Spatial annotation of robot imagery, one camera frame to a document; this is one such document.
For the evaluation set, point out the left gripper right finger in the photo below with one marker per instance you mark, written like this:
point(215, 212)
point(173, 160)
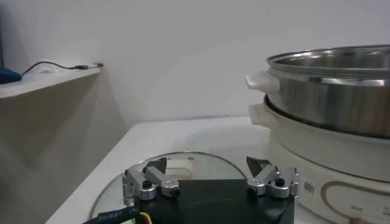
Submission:
point(268, 175)

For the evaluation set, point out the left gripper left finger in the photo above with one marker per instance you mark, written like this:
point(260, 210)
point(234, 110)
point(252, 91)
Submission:
point(152, 176)

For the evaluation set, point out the perforated steel steamer basket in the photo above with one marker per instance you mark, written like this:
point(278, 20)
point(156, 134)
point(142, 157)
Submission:
point(320, 103)

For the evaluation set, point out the cream electric cooker base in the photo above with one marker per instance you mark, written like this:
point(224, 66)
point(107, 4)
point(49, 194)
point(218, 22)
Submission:
point(304, 143)

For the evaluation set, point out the white side desk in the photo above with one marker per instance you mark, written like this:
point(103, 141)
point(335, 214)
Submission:
point(45, 80)

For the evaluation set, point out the blue computer mouse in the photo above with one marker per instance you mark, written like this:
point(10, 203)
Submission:
point(7, 76)

